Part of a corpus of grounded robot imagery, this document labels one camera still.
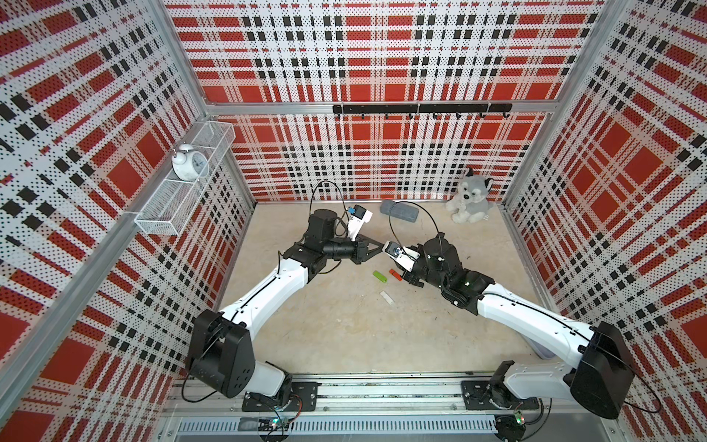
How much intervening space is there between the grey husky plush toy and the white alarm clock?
2.91 feet

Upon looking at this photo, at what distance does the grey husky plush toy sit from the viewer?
103cm

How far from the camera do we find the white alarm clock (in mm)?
701

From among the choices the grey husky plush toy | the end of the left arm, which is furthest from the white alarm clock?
the grey husky plush toy

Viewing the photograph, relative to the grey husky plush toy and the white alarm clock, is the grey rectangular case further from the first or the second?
the white alarm clock
